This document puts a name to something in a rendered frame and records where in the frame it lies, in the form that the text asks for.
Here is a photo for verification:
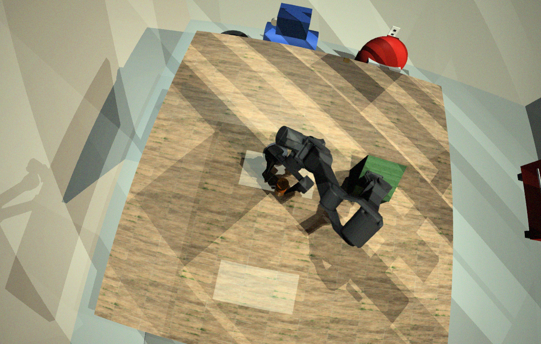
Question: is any orange cylinder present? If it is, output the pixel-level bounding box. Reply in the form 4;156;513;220
276;178;289;193

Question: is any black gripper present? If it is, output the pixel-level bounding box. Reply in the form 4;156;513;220
264;144;314;194

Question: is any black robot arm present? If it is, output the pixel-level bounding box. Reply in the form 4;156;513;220
276;126;393;248

